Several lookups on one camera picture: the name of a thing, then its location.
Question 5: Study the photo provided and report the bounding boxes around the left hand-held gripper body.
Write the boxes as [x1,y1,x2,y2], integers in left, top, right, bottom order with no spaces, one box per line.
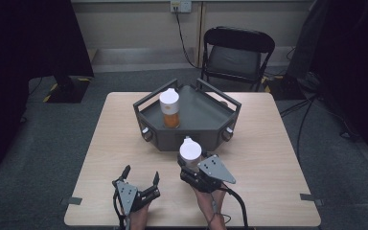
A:
[112,178,161,219]

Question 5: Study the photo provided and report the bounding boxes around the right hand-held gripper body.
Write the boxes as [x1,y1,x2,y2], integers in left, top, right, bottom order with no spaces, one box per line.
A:
[180,153,238,195]

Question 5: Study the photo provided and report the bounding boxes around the white-lidded glass jar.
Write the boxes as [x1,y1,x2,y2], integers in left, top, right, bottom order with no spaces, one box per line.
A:
[178,136,203,172]

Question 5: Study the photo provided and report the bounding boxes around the grey corner storage rack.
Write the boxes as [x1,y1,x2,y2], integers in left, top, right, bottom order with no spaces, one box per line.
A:
[132,78,242,152]

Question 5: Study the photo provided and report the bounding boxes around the white-lidded jar with orange contents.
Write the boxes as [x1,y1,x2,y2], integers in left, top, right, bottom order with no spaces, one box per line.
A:
[158,87,181,129]

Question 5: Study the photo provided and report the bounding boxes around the person's left hand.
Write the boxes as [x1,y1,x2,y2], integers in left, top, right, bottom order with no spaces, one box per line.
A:
[126,201,151,230]

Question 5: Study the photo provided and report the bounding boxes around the person's right hand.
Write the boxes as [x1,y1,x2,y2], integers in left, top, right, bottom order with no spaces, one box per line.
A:
[193,183,228,222]

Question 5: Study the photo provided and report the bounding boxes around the grey tape strip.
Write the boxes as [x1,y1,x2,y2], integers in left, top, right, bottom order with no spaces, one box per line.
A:
[59,196,83,206]
[299,193,325,207]

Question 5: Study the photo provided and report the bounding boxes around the black folding chair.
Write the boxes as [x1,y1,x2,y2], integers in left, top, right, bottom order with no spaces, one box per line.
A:
[200,26,276,93]

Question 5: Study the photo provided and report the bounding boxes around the dark curtain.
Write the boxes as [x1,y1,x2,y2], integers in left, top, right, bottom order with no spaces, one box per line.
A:
[286,0,368,161]
[0,0,95,175]

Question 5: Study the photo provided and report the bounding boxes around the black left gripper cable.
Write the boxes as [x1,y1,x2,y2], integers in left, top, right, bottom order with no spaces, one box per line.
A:
[112,191,127,230]

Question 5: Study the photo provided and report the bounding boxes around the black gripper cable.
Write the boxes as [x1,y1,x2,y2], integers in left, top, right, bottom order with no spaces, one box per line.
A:
[112,191,127,230]
[221,186,249,230]

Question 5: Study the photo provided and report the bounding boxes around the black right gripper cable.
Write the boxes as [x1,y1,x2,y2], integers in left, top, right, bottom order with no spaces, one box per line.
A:
[221,186,249,230]

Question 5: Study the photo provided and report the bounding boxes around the black floor cables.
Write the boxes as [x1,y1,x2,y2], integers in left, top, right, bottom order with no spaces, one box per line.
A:
[279,91,321,162]

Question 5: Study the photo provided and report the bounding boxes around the black stand base plate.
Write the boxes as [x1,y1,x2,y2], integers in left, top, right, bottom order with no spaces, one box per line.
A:
[42,76,92,104]
[263,74,305,101]

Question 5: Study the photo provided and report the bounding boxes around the black wall socket cable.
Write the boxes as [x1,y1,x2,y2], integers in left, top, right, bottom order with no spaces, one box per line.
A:
[172,5,203,70]

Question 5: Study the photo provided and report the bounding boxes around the white wall socket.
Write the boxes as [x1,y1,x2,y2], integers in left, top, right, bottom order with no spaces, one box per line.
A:
[170,0,193,13]

